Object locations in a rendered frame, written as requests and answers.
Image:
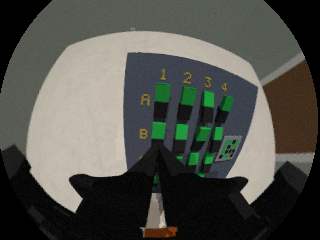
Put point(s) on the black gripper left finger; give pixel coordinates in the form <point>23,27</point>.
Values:
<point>131,191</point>

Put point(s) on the dark grey switch panel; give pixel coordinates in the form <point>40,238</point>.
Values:
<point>200,113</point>

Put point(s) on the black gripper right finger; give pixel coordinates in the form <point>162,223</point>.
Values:
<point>182,190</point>

